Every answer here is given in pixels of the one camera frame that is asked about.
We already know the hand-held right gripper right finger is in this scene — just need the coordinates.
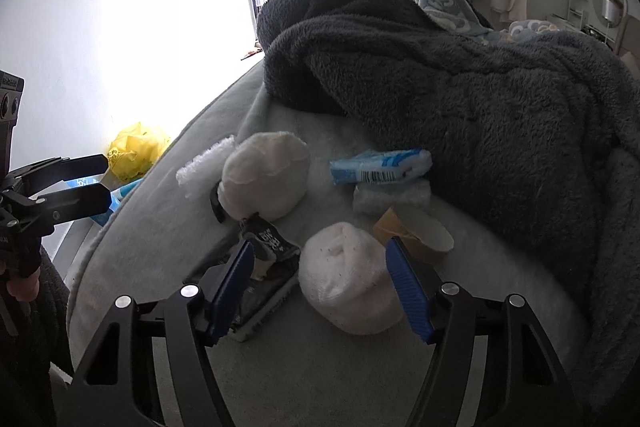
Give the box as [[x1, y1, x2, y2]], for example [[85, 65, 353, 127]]
[[385, 237, 586, 427]]

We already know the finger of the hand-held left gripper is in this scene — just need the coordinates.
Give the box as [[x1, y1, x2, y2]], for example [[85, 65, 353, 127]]
[[32, 183, 113, 228], [10, 153, 110, 196]]

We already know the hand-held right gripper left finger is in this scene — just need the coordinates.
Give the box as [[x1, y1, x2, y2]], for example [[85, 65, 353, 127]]
[[55, 239, 257, 427]]

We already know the white cloth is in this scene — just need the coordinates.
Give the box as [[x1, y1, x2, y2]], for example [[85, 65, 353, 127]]
[[298, 222, 405, 336]]

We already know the white fluffy cloth ball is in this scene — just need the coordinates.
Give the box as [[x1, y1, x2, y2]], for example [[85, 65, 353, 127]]
[[217, 132, 312, 222]]

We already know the person's left forearm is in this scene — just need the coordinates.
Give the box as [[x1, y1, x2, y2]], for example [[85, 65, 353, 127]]
[[0, 252, 76, 427]]

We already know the person's left hand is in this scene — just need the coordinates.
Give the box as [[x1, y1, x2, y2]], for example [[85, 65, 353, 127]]
[[0, 257, 43, 305]]

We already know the blue paper bag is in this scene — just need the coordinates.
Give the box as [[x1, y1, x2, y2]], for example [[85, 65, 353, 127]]
[[72, 177, 121, 228]]

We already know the black and white wrapper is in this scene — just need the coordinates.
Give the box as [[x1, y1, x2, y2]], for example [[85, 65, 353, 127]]
[[227, 214, 303, 343]]

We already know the brown paper cup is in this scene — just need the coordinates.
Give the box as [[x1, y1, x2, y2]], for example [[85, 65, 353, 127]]
[[371, 205, 456, 265]]

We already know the yellow plastic bag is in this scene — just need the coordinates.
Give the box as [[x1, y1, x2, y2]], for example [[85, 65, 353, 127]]
[[107, 122, 173, 182]]

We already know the white clear packet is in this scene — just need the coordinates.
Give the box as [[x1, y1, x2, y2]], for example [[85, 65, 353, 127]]
[[351, 179, 432, 215]]

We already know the white bubble wrap piece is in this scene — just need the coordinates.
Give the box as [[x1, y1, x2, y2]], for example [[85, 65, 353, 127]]
[[175, 134, 236, 202]]

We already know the grey bed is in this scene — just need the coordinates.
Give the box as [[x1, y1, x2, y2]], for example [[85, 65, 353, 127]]
[[65, 57, 640, 427]]

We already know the blue tissue packet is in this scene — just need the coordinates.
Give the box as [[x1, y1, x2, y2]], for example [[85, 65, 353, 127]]
[[329, 148, 433, 186]]

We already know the dark grey fleece blanket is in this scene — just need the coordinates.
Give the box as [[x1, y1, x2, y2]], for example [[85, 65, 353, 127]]
[[256, 0, 640, 413]]

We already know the blue patterned blanket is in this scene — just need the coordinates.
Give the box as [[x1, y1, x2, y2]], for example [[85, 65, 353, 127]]
[[412, 0, 566, 45]]

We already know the small white shelf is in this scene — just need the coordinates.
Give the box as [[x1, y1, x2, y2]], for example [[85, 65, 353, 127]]
[[567, 0, 596, 28]]

